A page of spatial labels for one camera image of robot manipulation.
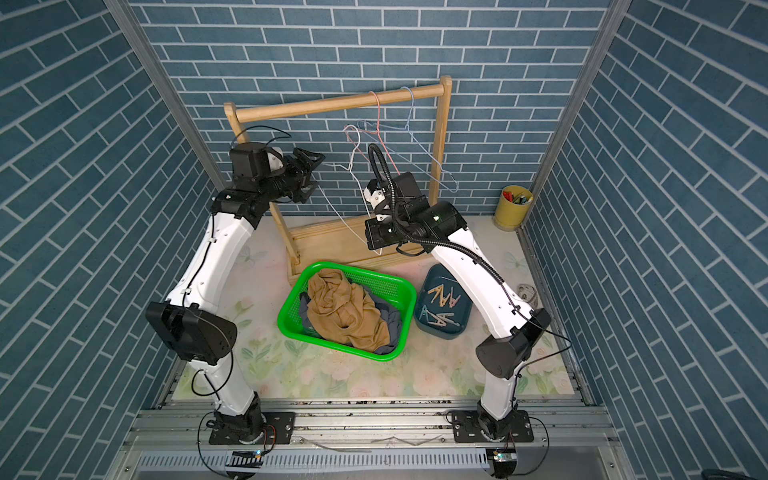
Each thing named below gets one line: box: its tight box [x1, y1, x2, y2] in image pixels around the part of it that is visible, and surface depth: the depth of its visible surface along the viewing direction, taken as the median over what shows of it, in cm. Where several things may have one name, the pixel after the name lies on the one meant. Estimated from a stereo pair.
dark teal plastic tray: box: [414, 263, 473, 340], surface depth 98 cm
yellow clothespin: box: [427, 284, 448, 304], surface depth 100 cm
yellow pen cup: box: [494, 185, 534, 232], surface depth 113 cm
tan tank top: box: [307, 268, 390, 352], surface depth 85 cm
